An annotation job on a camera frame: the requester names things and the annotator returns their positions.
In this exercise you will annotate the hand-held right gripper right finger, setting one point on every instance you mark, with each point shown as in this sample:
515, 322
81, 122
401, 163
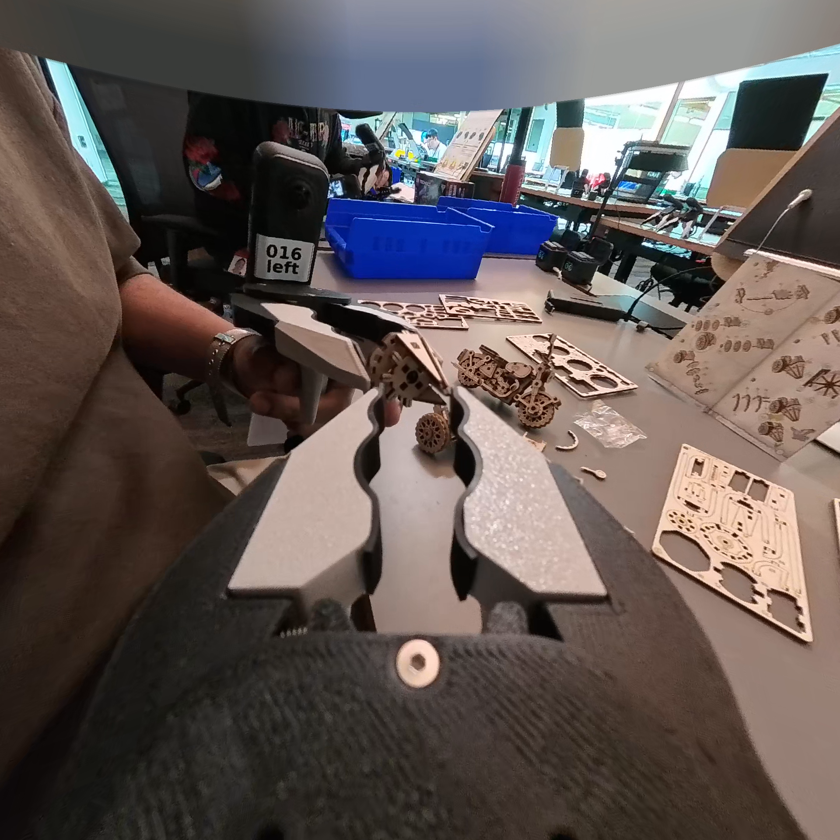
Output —
525, 525

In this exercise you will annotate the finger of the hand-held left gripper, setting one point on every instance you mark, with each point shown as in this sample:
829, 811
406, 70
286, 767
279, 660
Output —
315, 348
361, 321

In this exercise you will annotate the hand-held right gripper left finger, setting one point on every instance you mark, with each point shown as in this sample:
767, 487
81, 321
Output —
308, 525

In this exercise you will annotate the cone-shaped wooden wheel assembly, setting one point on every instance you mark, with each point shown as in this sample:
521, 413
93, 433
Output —
407, 367

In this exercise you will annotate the wooden parts sheet with gears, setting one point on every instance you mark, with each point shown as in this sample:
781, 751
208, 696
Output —
754, 518

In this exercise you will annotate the grey desk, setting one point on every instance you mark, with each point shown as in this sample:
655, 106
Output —
787, 669

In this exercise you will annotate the long wooden desk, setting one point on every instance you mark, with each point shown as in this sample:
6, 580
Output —
656, 226

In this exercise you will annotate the person's left hand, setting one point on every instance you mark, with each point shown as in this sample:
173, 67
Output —
269, 380

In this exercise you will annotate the silver wristwatch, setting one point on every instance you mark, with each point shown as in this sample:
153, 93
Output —
229, 341

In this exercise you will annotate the blue plastic bin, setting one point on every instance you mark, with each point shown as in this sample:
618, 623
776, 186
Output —
407, 249
525, 229

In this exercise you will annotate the person's beige pants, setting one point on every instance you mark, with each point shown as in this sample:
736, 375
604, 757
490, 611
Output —
236, 476

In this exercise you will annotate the round-headed wooden pin piece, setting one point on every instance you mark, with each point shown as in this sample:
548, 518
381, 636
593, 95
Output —
598, 471

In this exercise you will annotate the toothed wooden arc piece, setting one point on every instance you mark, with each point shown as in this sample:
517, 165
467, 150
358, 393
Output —
573, 438

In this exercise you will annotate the black office chair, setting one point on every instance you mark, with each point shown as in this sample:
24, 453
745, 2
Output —
177, 229

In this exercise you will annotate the wooden sidecar model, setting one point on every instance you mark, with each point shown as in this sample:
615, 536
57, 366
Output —
433, 430

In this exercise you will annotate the small clear plastic bag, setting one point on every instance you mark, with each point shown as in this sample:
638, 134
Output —
610, 426

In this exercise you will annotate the wooden motorcycle model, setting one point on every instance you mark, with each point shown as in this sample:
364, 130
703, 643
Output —
505, 377

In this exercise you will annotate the dark printed box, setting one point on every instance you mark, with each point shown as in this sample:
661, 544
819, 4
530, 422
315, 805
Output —
443, 189

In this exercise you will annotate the wooden display board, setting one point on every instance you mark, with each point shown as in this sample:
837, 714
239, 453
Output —
469, 141

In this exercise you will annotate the black charger box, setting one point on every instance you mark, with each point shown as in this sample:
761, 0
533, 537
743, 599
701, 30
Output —
551, 256
584, 268

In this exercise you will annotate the dark red cylinder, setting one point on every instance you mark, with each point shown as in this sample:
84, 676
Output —
514, 180

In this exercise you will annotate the black flat device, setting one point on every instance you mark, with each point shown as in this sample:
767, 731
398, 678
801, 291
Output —
590, 305

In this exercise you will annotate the person's brown shirt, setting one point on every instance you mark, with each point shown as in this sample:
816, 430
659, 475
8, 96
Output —
79, 328

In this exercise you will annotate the instruction booklet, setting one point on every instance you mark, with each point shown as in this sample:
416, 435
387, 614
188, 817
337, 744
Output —
741, 367

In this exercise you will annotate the black equipment stand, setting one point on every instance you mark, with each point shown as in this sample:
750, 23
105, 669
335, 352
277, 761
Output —
646, 157

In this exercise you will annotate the beige chair back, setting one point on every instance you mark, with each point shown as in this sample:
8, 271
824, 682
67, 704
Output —
748, 177

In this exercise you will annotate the dark computer monitor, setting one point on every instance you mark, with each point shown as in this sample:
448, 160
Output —
800, 216

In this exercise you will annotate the black acoustic panel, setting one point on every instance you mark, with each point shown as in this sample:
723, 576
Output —
778, 111

